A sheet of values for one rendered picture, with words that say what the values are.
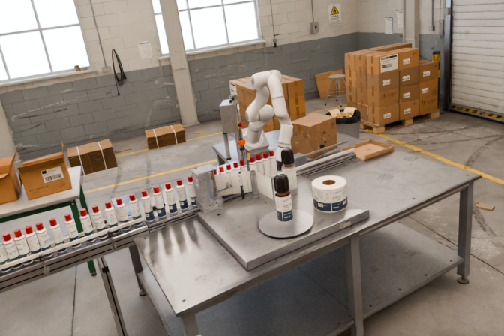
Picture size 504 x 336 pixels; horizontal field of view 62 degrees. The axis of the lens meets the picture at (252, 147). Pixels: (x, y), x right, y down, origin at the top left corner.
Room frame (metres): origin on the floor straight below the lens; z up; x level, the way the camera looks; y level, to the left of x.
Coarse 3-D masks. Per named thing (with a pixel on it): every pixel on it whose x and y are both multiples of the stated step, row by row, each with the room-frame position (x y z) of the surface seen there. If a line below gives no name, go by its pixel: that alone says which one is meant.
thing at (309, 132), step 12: (300, 120) 3.29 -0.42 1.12; (312, 120) 3.25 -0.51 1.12; (324, 120) 3.20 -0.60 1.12; (300, 132) 3.18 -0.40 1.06; (312, 132) 3.10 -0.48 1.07; (324, 132) 3.18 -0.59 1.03; (336, 132) 3.26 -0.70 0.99; (300, 144) 3.19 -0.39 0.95; (312, 144) 3.09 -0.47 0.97; (324, 144) 3.17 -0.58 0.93; (312, 156) 3.09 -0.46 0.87
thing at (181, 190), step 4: (176, 180) 2.44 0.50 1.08; (180, 180) 2.44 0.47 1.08; (180, 184) 2.43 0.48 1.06; (176, 188) 2.44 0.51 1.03; (180, 188) 2.42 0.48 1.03; (180, 192) 2.42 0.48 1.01; (184, 192) 2.44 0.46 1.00; (180, 196) 2.42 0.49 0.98; (184, 196) 2.43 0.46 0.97; (180, 200) 2.43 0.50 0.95; (184, 200) 2.43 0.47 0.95; (180, 204) 2.43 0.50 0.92; (184, 204) 2.43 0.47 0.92; (184, 208) 2.42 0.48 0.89
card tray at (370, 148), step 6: (354, 144) 3.24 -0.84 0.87; (360, 144) 3.27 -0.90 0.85; (366, 144) 3.30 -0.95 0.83; (372, 144) 3.28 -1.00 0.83; (378, 144) 3.23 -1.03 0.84; (384, 144) 3.17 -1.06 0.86; (360, 150) 3.18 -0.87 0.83; (366, 150) 3.16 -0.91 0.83; (372, 150) 3.14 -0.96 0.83; (378, 150) 3.12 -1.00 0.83; (384, 150) 3.04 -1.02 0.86; (390, 150) 3.07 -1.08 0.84; (360, 156) 3.05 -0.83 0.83; (366, 156) 2.96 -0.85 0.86; (372, 156) 2.99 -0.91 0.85
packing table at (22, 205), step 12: (72, 168) 3.88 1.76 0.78; (72, 180) 3.54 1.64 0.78; (24, 192) 3.40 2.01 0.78; (60, 192) 3.28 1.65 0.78; (72, 192) 3.25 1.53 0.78; (12, 204) 3.16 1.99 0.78; (24, 204) 3.13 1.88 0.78; (36, 204) 3.10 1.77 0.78; (48, 204) 3.09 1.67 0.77; (60, 204) 3.16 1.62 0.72; (72, 204) 3.17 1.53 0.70; (84, 204) 3.82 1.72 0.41; (0, 216) 2.99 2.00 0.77; (12, 216) 3.05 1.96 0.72; (24, 216) 3.08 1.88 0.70
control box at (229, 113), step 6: (222, 102) 2.74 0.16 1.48; (228, 102) 2.71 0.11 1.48; (234, 102) 2.69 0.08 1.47; (222, 108) 2.65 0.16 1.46; (228, 108) 2.64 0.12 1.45; (234, 108) 2.64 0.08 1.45; (222, 114) 2.65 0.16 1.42; (228, 114) 2.64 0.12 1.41; (234, 114) 2.64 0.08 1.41; (222, 120) 2.65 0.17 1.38; (228, 120) 2.64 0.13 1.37; (234, 120) 2.64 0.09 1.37; (240, 120) 2.77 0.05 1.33; (228, 126) 2.64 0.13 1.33; (234, 126) 2.64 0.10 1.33; (228, 132) 2.64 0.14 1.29; (234, 132) 2.64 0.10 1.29
